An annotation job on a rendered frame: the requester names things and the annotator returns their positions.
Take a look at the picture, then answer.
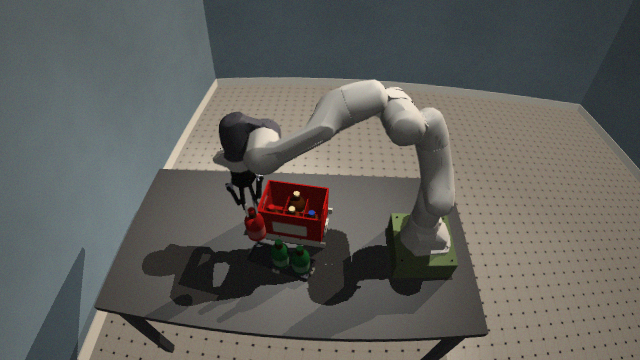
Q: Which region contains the red crate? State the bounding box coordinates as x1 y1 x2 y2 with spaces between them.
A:
257 180 328 242

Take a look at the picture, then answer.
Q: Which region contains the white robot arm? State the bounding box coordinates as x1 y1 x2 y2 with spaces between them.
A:
213 79 455 256

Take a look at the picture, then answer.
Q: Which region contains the brown bottle with red cap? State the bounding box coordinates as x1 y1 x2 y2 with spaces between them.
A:
267 204 281 214

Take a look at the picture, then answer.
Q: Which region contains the red bottle with pink label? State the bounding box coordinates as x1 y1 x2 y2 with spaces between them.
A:
244 207 266 241

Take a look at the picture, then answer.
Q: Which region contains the green bottle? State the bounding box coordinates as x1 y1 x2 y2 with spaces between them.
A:
271 239 290 269
291 245 310 275

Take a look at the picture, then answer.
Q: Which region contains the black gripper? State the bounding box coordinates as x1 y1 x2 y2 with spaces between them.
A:
225 170 264 217

